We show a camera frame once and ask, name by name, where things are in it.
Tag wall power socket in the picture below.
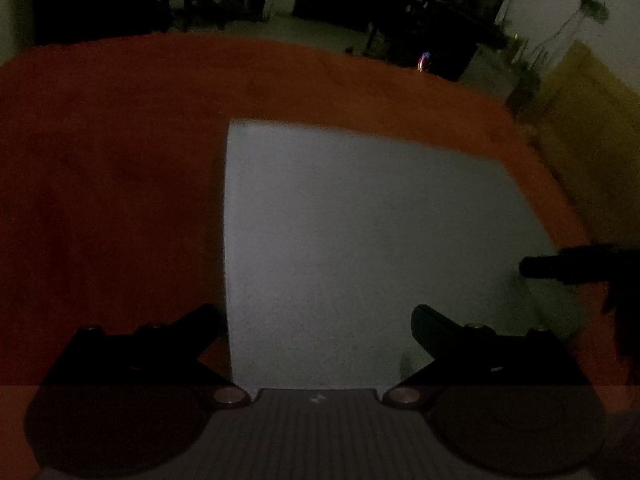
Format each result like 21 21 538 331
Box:
579 0 612 25

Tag red cloth desktop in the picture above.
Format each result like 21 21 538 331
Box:
0 36 640 480

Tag white low cabinet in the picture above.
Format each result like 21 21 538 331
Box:
460 42 525 103

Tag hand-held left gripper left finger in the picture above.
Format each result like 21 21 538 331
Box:
64 302 252 409

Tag white cardboard box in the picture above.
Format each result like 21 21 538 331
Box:
222 118 587 392

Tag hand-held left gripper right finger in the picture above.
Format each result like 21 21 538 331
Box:
382 304 568 409

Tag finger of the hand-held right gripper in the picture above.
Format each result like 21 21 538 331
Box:
519 244 640 287
602 282 640 367

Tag yellow wooden cabinet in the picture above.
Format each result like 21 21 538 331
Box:
537 40 640 248

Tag dark side table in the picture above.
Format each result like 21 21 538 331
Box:
367 0 503 81

